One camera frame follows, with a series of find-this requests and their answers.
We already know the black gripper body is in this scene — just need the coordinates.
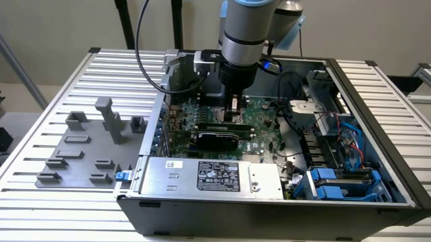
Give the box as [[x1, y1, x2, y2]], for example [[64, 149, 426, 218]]
[[219, 62, 258, 97]]

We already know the installed green RAM stick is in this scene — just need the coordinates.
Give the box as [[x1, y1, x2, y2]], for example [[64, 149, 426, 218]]
[[196, 122, 254, 133]]

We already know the green motherboard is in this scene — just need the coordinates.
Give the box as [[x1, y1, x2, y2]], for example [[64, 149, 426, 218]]
[[160, 94, 295, 162]]

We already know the blue lit USB plug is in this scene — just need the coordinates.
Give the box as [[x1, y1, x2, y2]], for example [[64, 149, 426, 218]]
[[259, 59, 283, 76]]

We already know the black graphics card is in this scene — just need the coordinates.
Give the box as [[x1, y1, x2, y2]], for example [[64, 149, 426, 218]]
[[190, 130, 242, 153]]

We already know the black stand pole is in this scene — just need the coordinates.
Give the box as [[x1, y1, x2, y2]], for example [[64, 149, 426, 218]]
[[114, 0, 136, 50], [170, 0, 184, 50]]

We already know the silver power supply unit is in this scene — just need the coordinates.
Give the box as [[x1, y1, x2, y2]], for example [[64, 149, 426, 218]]
[[134, 156, 286, 200]]

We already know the black fan shroud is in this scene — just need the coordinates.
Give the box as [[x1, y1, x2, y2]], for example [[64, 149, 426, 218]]
[[298, 130, 338, 168]]

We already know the blue case latch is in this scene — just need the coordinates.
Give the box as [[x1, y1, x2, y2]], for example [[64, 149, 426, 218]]
[[115, 170, 132, 183]]

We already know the blue disk bay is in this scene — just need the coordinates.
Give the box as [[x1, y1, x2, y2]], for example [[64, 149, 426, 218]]
[[292, 166, 395, 203]]

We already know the black open PC case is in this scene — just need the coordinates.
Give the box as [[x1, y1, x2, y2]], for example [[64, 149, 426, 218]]
[[112, 48, 423, 237]]

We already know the grey parts rack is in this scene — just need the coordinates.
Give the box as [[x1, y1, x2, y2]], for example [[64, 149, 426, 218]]
[[35, 97, 150, 189]]

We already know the grey metal pole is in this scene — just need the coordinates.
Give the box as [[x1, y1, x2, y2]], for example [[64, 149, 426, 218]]
[[0, 34, 48, 110]]

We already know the black box object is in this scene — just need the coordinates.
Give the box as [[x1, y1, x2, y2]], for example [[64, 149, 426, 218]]
[[0, 127, 15, 153]]

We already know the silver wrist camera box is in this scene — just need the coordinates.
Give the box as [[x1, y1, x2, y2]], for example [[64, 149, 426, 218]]
[[192, 50, 223, 75]]

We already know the black camera cable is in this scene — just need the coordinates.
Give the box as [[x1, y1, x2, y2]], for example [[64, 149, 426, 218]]
[[135, 0, 207, 94]]

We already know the red wire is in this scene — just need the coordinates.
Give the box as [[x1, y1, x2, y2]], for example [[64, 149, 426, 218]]
[[319, 112, 366, 162]]

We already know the blue data wire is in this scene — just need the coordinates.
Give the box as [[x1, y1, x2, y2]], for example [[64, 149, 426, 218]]
[[338, 120, 371, 169]]

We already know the aluminium frame with black panel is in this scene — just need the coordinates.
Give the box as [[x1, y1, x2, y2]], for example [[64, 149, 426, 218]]
[[386, 62, 431, 99]]

